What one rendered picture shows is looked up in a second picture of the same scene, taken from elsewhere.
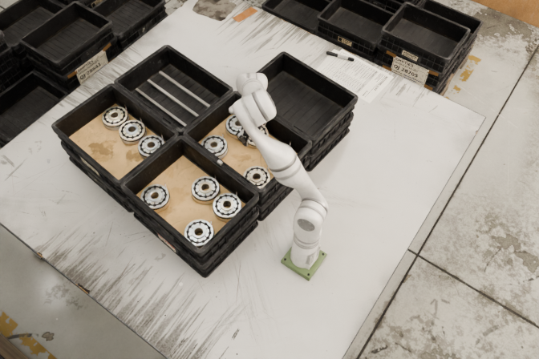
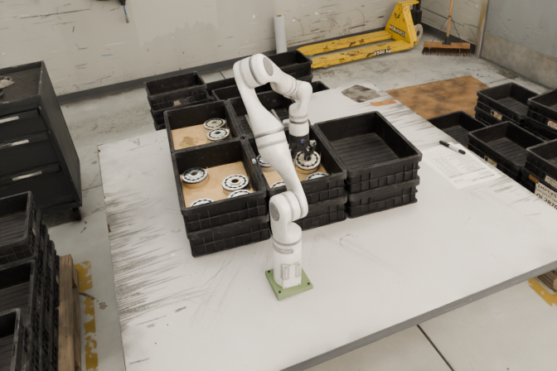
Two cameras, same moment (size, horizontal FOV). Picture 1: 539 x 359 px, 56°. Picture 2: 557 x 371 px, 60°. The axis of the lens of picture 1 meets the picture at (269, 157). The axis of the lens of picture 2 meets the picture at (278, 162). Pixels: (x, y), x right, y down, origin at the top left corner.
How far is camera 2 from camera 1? 101 cm
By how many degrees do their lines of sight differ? 35
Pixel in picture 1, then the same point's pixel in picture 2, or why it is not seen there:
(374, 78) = (478, 172)
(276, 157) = (257, 120)
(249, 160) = not seen: hidden behind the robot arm
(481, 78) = not seen: outside the picture
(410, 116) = (497, 212)
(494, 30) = not seen: outside the picture
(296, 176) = (272, 148)
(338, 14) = (499, 142)
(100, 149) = (189, 141)
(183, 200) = (214, 187)
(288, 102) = (360, 153)
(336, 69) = (441, 156)
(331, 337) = (259, 357)
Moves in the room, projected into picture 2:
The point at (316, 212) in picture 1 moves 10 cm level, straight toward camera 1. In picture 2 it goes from (286, 199) to (260, 216)
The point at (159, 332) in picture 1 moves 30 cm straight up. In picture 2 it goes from (127, 279) to (103, 212)
